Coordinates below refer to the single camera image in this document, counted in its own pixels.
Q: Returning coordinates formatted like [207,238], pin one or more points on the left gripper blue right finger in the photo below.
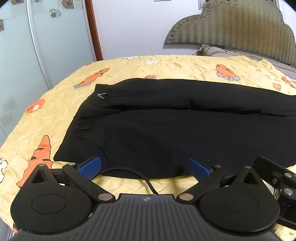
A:
[198,169]

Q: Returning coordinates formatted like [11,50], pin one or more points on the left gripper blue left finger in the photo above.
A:
[90,168]

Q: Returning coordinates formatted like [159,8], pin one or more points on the black pants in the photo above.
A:
[156,126]

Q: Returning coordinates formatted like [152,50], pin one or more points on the grey patterned pillow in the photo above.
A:
[223,51]

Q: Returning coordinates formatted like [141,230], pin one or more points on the frosted floral wardrobe door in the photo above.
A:
[42,42]

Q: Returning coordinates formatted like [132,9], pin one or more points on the olive padded headboard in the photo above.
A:
[252,26]

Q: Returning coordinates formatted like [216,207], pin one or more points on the brown wooden door frame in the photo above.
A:
[93,30]

